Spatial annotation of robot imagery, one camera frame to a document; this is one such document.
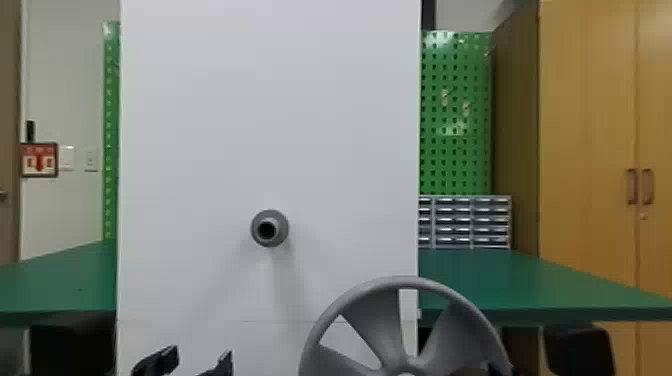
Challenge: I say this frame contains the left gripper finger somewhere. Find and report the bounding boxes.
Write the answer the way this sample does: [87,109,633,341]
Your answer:
[196,349,234,376]
[130,344,181,376]

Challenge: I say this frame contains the grey wheel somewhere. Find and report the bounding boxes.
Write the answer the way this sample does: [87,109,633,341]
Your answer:
[297,275,515,376]

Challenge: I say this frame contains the grey round peg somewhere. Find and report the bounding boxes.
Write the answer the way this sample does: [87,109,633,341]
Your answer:
[250,209,290,249]

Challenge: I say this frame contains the white panel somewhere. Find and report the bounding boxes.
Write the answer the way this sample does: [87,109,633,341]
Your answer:
[115,0,423,376]

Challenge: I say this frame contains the white drawer cabinet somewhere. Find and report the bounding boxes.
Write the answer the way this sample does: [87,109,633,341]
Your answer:
[417,194,513,251]

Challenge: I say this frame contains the wooden cupboard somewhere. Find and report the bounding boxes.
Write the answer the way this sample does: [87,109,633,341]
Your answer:
[492,0,672,376]

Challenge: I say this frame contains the red wall sign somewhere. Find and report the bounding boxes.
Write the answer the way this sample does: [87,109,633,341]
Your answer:
[20,141,60,179]

